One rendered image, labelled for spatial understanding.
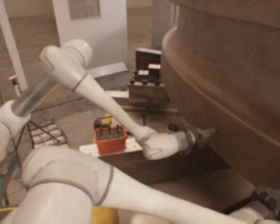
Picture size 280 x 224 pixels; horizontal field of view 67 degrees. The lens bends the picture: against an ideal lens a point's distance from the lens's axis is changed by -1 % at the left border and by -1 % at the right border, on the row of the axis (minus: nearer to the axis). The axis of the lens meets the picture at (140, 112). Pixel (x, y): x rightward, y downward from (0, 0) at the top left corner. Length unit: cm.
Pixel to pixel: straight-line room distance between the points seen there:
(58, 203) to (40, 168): 10
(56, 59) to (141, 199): 58
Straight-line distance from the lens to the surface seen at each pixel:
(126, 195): 53
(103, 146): 138
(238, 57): 120
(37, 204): 41
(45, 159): 48
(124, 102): 258
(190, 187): 176
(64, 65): 86
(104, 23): 438
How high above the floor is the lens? 166
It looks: 32 degrees down
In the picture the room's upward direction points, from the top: straight up
